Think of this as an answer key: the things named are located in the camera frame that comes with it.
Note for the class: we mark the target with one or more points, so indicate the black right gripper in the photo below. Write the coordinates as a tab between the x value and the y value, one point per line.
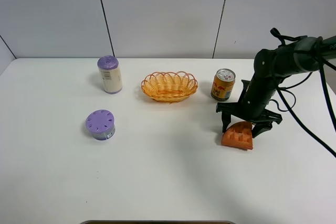
251	106

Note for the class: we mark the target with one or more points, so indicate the orange waffle slice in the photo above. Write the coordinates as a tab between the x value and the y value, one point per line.
239	135

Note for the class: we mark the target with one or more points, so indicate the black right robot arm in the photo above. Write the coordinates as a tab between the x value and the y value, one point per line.
271	68

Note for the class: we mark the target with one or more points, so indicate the orange woven basket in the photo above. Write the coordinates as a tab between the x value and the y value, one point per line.
169	87

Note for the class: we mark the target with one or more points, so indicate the gold energy drink can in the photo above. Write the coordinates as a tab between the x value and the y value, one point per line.
223	84

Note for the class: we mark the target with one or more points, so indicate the short purple round container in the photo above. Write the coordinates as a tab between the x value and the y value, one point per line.
100	124

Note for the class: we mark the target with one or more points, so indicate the tall purple-capped white canister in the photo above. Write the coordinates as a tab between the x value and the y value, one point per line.
110	73

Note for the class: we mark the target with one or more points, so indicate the dark robot head edge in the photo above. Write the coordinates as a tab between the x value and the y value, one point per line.
153	222

